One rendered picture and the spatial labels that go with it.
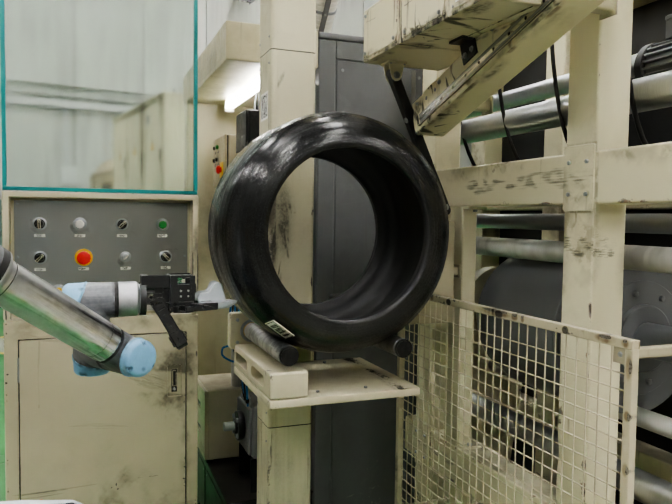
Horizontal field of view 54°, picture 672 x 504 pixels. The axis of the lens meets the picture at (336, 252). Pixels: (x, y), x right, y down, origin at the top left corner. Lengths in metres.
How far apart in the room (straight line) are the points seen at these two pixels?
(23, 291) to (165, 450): 1.09
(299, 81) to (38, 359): 1.09
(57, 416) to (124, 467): 0.26
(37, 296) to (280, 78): 0.92
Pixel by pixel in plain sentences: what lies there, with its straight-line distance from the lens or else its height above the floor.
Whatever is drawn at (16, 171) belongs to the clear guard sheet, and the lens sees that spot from 2.10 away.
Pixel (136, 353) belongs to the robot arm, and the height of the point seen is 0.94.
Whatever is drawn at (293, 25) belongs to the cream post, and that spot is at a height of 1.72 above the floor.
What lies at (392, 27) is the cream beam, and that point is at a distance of 1.76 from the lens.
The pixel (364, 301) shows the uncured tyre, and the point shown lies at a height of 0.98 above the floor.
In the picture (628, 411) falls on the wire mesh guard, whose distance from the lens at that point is 1.28.
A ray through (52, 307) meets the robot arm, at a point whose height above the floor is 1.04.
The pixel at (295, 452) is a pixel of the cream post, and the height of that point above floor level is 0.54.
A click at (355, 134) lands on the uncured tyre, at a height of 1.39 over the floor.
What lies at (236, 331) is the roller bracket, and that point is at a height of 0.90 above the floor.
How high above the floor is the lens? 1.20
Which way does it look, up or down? 3 degrees down
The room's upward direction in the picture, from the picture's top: 1 degrees clockwise
